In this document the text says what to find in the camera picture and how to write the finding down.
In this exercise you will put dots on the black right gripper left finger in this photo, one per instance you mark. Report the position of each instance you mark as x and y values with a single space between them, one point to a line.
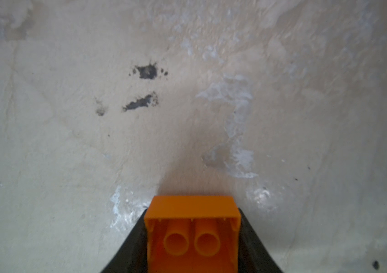
132 255

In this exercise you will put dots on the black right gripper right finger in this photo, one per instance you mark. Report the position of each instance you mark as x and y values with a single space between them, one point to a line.
252 255

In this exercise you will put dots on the orange lego brick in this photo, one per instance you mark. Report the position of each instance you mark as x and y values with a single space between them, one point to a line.
192 234

